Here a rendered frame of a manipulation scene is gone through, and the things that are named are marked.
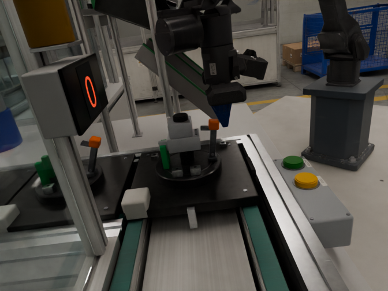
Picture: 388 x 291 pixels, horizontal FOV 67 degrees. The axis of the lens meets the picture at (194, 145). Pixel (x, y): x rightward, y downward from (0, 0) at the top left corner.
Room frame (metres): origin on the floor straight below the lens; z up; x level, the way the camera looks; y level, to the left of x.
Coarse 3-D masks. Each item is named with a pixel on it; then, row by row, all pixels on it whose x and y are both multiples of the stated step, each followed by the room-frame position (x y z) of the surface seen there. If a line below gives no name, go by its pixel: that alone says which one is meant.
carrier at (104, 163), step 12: (120, 156) 0.66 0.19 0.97; (132, 156) 0.65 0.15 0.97; (84, 168) 0.58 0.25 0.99; (96, 168) 0.56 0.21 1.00; (108, 168) 0.61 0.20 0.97; (120, 168) 0.60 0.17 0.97; (132, 168) 0.61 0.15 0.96; (96, 180) 0.52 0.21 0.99; (108, 180) 0.55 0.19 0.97; (120, 180) 0.54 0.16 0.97; (96, 192) 0.51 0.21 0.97; (108, 192) 0.50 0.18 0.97; (120, 192) 0.49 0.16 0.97; (96, 204) 0.46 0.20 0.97; (108, 204) 0.46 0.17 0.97; (120, 204) 0.47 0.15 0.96; (108, 216) 0.43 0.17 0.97
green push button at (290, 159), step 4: (288, 156) 0.54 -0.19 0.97; (292, 156) 0.53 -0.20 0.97; (296, 156) 0.53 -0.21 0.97; (284, 160) 0.52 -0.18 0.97; (288, 160) 0.52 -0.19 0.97; (292, 160) 0.52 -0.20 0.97; (296, 160) 0.52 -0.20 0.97; (300, 160) 0.51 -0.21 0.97; (284, 164) 0.52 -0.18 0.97; (288, 164) 0.51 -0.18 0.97; (292, 164) 0.50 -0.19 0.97; (296, 164) 0.50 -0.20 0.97; (300, 164) 0.50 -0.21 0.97; (292, 168) 0.50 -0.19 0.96; (296, 168) 0.50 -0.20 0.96
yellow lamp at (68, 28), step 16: (16, 0) 0.33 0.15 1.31; (32, 0) 0.33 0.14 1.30; (48, 0) 0.34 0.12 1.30; (64, 0) 0.36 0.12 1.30; (32, 16) 0.33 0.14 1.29; (48, 16) 0.33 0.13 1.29; (64, 16) 0.35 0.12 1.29; (32, 32) 0.33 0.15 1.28; (48, 32) 0.33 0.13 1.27; (64, 32) 0.34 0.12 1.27
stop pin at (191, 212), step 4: (188, 208) 0.42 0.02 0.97; (192, 208) 0.41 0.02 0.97; (188, 212) 0.41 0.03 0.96; (192, 212) 0.41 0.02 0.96; (188, 216) 0.41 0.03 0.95; (192, 216) 0.41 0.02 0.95; (192, 220) 0.41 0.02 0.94; (196, 220) 0.41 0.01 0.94; (192, 224) 0.41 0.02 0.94; (196, 224) 0.41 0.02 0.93; (192, 228) 0.41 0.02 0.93
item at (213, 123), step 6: (210, 120) 0.54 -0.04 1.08; (216, 120) 0.54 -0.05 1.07; (204, 126) 0.54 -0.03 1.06; (210, 126) 0.53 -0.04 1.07; (216, 126) 0.53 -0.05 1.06; (210, 132) 0.54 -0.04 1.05; (216, 132) 0.53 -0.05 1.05; (210, 138) 0.53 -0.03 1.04; (216, 138) 0.53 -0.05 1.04; (210, 144) 0.53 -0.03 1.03; (210, 150) 0.53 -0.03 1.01
